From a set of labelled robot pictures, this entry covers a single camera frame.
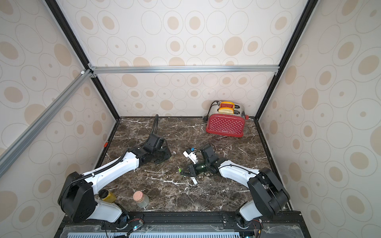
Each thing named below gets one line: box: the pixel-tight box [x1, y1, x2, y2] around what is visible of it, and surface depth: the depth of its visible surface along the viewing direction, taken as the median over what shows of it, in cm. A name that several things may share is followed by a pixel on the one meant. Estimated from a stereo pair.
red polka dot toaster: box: [205, 100, 250, 138], surface depth 101 cm
